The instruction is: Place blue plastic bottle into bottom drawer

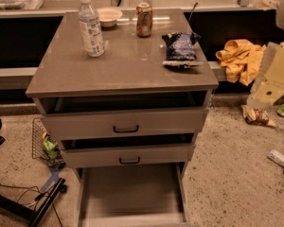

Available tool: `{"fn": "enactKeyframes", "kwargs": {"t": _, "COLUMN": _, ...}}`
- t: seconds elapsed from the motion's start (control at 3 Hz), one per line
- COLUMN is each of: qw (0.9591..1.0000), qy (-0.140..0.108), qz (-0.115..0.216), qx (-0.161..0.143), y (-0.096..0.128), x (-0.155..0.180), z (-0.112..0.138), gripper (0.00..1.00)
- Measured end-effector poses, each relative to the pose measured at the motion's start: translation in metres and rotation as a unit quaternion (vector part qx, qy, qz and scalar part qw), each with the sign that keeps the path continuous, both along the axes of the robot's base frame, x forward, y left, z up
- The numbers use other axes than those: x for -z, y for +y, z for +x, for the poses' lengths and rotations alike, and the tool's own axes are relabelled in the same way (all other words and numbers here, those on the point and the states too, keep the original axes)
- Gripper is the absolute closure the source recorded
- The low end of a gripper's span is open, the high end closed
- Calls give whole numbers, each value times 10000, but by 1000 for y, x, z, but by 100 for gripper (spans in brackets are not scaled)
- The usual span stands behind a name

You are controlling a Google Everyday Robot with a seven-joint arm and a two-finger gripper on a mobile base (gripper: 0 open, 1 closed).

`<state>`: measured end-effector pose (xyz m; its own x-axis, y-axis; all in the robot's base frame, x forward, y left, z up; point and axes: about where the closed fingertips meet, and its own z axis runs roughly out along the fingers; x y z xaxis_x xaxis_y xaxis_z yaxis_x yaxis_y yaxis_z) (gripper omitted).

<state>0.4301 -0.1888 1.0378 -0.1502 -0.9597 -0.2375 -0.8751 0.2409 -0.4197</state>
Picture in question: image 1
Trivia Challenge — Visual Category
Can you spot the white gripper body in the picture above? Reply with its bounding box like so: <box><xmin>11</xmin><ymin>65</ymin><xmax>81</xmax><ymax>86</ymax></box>
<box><xmin>247</xmin><ymin>42</ymin><xmax>284</xmax><ymax>108</ymax></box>

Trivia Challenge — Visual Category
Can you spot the clear plastic water bottle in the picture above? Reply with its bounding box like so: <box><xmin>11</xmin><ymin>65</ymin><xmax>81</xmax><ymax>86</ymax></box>
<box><xmin>78</xmin><ymin>0</ymin><xmax>104</xmax><ymax>57</ymax></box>

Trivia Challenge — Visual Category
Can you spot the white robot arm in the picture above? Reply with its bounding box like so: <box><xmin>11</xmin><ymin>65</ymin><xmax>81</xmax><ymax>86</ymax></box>
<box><xmin>247</xmin><ymin>0</ymin><xmax>284</xmax><ymax>109</ymax></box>

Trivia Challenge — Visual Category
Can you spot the grey drawer cabinet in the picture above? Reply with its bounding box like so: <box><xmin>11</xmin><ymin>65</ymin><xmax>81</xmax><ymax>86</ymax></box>
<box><xmin>25</xmin><ymin>9</ymin><xmax>220</xmax><ymax>227</ymax></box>

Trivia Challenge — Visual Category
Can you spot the open bottom drawer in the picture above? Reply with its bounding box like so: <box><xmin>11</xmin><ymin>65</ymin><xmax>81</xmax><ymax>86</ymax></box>
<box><xmin>74</xmin><ymin>163</ymin><xmax>190</xmax><ymax>227</ymax></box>

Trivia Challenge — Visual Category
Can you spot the top drawer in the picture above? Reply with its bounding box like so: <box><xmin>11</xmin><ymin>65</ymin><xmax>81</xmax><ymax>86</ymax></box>
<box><xmin>42</xmin><ymin>107</ymin><xmax>208</xmax><ymax>140</ymax></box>

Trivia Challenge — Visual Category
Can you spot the middle drawer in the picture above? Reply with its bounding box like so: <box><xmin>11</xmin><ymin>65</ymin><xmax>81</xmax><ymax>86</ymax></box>
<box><xmin>62</xmin><ymin>144</ymin><xmax>194</xmax><ymax>168</ymax></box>

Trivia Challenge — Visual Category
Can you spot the yellow cloth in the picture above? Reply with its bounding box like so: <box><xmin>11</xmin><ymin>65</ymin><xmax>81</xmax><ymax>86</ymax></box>
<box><xmin>216</xmin><ymin>39</ymin><xmax>266</xmax><ymax>86</ymax></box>

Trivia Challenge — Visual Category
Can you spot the brown snack bag on floor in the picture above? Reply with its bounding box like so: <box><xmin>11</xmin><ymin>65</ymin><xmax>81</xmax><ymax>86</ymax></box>
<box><xmin>241</xmin><ymin>105</ymin><xmax>276</xmax><ymax>128</ymax></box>

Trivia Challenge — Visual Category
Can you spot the white tube on floor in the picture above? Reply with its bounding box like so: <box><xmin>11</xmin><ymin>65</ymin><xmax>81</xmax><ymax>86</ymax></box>
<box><xmin>267</xmin><ymin>149</ymin><xmax>284</xmax><ymax>168</ymax></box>

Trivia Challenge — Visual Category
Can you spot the dark blue chip bag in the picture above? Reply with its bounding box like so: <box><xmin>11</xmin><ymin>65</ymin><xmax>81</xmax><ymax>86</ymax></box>
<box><xmin>162</xmin><ymin>32</ymin><xmax>203</xmax><ymax>68</ymax></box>

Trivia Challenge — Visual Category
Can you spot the brown soda can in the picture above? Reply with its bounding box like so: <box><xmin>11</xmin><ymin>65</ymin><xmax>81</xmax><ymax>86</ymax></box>
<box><xmin>136</xmin><ymin>2</ymin><xmax>152</xmax><ymax>37</ymax></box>

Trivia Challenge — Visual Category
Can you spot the white bowl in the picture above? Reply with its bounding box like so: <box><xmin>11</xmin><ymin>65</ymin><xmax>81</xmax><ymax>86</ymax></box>
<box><xmin>98</xmin><ymin>7</ymin><xmax>123</xmax><ymax>27</ymax></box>

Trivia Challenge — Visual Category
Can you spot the green snack bag in basket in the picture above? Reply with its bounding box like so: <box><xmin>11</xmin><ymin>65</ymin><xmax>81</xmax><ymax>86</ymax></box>
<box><xmin>42</xmin><ymin>132</ymin><xmax>59</xmax><ymax>161</ymax></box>

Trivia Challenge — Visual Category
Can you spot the black stand base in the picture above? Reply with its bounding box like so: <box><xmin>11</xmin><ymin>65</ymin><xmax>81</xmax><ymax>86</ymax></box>
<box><xmin>0</xmin><ymin>178</ymin><xmax>66</xmax><ymax>227</ymax></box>

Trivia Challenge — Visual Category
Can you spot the wire basket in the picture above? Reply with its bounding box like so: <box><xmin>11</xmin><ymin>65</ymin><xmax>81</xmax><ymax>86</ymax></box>
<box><xmin>32</xmin><ymin>118</ymin><xmax>65</xmax><ymax>168</ymax></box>

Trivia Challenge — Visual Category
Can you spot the black cable on floor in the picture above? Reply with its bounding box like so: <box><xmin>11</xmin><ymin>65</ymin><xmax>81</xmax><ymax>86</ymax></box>
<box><xmin>0</xmin><ymin>177</ymin><xmax>64</xmax><ymax>227</ymax></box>

